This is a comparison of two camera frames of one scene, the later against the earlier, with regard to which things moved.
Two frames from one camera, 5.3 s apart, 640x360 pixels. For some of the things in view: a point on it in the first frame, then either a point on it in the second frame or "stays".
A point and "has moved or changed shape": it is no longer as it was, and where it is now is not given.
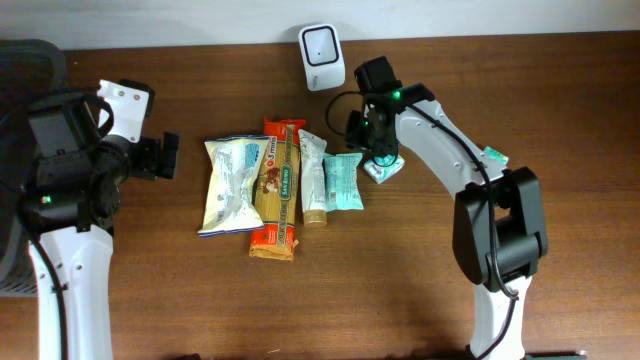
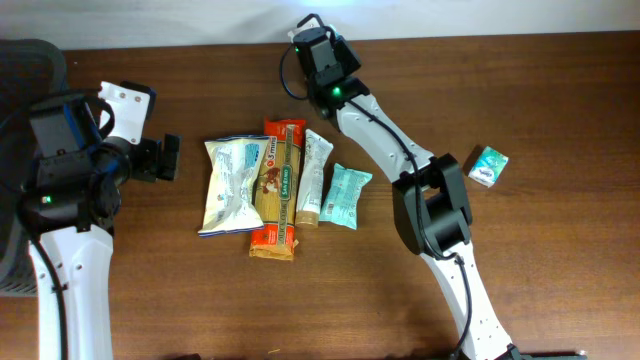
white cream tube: x=313 y=156 has moved or changed shape
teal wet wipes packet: x=341 y=175 has moved or changed shape
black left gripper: x=151 y=156 stays
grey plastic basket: x=30 y=70 stays
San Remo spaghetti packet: x=276 y=193 stays
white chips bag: x=229 y=203 stays
